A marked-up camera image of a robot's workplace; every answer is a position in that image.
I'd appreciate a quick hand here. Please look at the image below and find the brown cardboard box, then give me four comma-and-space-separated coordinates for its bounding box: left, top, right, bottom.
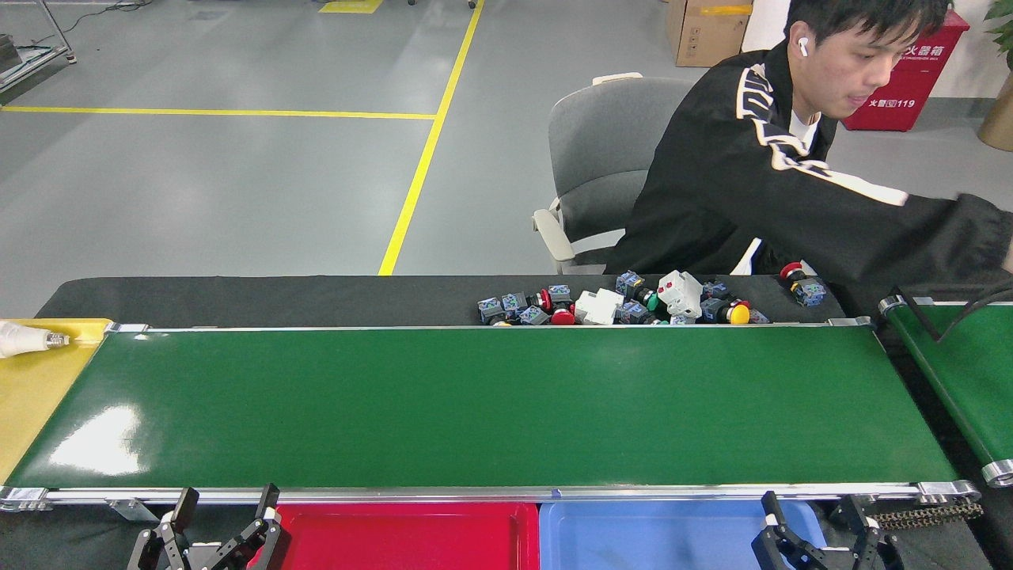
666, 0, 754, 68

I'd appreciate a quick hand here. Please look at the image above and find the metal rack on wheels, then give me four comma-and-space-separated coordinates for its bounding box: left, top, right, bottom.
0, 0, 78, 88

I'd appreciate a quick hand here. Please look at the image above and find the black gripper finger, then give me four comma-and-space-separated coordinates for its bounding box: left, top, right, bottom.
750, 491, 828, 570
831, 495, 905, 570

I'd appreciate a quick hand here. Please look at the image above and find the blue plastic tray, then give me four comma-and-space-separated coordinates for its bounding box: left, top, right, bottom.
539, 499, 830, 570

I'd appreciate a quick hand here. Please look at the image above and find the potted plant gold planter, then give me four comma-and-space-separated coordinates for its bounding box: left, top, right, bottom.
977, 0, 1013, 151

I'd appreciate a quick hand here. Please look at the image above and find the black drive chain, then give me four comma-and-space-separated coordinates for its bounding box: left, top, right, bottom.
871, 500, 985, 531

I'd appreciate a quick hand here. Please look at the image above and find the red plastic tray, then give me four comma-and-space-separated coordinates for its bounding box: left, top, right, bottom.
247, 501, 541, 570

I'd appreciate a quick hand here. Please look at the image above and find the grey office chair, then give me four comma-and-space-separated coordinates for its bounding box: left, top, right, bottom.
532, 73, 697, 276

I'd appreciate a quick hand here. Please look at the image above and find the person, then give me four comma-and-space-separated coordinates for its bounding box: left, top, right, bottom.
605, 0, 1013, 316

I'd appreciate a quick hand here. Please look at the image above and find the yellow plastic tray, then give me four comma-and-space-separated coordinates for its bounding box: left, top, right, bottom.
0, 318, 114, 484

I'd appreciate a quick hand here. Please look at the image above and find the black cable loop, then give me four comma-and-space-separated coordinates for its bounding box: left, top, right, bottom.
898, 281, 1013, 343

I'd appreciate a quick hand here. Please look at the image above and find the white bulb with metal tip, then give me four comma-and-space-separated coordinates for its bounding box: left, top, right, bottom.
0, 321, 70, 359

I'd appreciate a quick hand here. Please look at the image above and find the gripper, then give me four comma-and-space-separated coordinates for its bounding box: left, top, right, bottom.
128, 484, 283, 570

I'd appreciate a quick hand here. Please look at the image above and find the green feeder conveyor belt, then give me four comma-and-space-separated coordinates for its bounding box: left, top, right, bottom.
877, 293, 1013, 488

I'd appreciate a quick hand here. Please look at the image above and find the long green conveyor belt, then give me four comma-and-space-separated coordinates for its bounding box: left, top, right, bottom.
0, 321, 982, 515

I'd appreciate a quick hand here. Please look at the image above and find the red fire extinguisher box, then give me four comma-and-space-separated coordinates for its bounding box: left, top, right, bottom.
840, 8, 971, 132

